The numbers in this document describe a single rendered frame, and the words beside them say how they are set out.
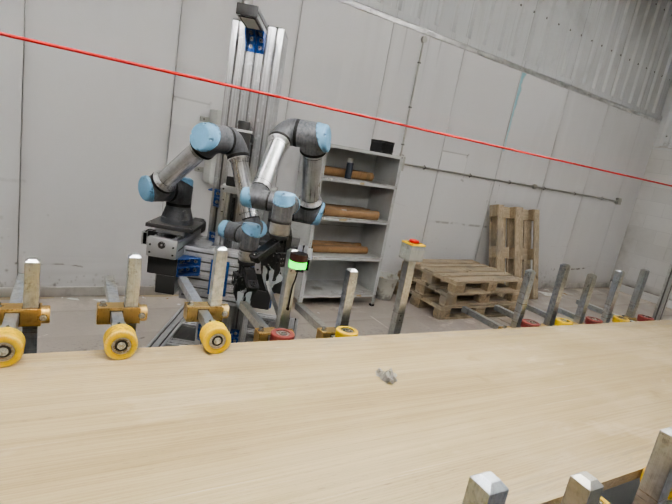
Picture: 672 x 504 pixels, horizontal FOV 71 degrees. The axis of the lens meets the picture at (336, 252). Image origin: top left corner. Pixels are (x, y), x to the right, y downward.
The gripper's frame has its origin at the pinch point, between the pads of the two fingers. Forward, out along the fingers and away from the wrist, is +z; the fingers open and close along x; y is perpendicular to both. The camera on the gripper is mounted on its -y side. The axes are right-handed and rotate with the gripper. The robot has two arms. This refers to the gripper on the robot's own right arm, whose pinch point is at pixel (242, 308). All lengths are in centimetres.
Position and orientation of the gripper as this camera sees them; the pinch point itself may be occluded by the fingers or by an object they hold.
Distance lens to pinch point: 197.1
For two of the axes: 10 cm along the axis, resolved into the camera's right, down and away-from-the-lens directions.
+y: -4.7, -2.8, 8.4
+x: -8.7, -0.5, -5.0
